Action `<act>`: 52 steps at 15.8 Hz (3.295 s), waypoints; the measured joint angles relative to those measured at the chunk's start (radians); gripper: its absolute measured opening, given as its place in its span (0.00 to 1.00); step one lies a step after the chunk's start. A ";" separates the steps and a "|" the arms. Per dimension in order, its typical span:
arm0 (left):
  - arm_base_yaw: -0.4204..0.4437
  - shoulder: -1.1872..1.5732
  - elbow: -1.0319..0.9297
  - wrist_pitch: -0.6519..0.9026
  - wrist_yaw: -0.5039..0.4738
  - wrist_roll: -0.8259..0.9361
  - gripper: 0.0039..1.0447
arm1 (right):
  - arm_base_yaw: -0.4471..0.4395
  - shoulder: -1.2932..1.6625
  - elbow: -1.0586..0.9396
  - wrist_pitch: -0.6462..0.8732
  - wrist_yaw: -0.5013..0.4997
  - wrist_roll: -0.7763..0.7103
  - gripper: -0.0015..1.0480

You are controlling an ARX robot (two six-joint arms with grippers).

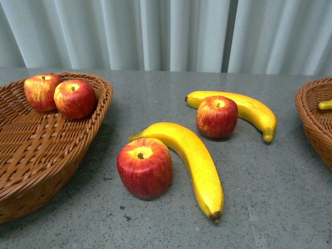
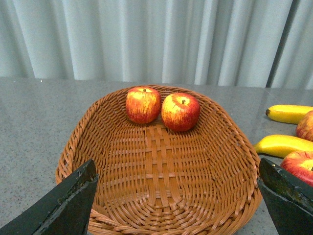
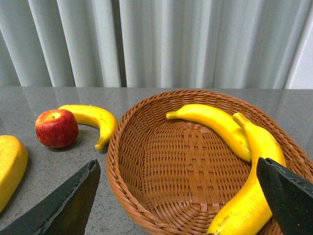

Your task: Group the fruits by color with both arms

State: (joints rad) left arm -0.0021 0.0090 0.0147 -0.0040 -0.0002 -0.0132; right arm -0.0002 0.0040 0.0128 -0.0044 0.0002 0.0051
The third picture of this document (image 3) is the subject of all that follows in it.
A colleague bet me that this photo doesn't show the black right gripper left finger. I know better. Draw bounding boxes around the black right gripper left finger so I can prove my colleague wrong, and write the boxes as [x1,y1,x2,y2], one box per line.
[0,160,101,235]

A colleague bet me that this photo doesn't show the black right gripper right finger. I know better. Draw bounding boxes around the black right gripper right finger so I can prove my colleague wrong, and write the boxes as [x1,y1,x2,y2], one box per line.
[257,158,313,235]

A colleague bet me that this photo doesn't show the yellow banana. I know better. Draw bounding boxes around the yellow banana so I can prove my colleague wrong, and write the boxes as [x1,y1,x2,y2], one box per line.
[207,113,286,235]
[166,104,252,162]
[59,104,118,151]
[0,135,28,211]

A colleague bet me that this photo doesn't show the dark red apple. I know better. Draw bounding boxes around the dark red apple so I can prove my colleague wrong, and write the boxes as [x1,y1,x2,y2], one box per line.
[35,109,79,149]

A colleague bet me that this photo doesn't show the yellow banana on table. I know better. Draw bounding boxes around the yellow banana on table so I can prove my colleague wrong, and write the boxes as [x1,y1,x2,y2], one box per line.
[59,104,118,151]

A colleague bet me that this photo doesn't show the yellow banana in basket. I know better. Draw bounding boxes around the yellow banana in basket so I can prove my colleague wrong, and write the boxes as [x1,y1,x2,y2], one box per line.
[166,104,252,162]

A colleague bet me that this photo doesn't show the brown wicker basket right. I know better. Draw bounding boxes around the brown wicker basket right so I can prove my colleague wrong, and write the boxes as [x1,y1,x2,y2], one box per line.
[106,90,313,235]

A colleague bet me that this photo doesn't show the white pleated curtain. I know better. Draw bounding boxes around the white pleated curtain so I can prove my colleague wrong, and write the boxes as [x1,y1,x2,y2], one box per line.
[0,0,313,89]

